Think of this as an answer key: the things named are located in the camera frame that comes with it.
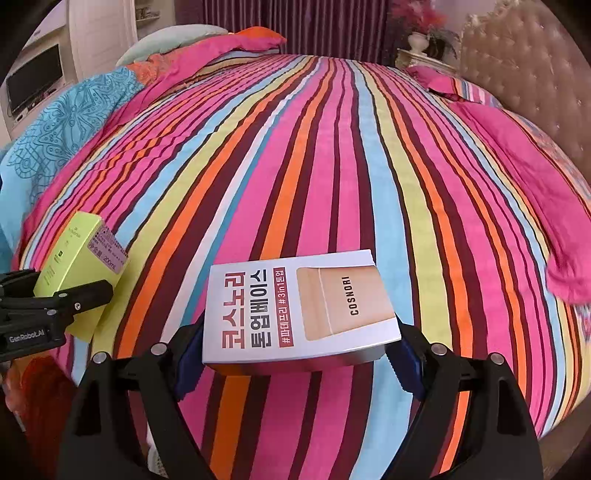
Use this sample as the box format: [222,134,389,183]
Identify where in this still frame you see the white cabinet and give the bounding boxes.
[67,0,139,84]

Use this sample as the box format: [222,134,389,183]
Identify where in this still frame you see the pink blanket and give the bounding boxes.
[450,99,591,305]

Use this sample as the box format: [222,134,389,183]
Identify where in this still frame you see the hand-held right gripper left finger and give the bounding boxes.
[58,318,218,480]

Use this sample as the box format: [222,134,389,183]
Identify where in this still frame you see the pink striped pillow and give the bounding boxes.
[406,65,504,109]

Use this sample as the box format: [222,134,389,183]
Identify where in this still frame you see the vase with red flowers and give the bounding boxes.
[390,0,460,58]

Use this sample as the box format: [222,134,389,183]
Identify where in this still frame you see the striped bed sheet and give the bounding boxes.
[14,53,591,480]

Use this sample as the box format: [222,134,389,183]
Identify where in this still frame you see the mint green pillow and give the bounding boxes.
[115,24,229,68]

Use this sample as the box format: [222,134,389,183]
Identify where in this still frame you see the black television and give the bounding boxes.
[6,44,64,116]

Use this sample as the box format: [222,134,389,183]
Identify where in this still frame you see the beige tufted headboard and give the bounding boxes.
[457,0,591,171]

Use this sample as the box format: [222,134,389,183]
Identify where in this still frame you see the yellow-green box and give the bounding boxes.
[33,211,130,343]

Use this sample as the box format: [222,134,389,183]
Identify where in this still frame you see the pink orange pillow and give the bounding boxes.
[127,27,288,100]

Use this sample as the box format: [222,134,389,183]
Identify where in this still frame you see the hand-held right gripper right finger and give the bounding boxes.
[385,323,541,480]

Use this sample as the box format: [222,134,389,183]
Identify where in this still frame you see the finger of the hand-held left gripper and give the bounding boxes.
[0,270,42,302]
[52,279,115,325]

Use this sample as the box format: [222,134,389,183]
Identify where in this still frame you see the white cosmetic box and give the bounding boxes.
[202,249,402,377]

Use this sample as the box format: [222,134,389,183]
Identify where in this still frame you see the white nightstand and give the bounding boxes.
[394,46,462,77]

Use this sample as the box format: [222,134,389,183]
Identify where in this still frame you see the purple curtains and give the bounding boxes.
[175,0,393,68]

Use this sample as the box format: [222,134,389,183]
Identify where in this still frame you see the blue patterned quilt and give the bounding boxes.
[0,65,151,273]

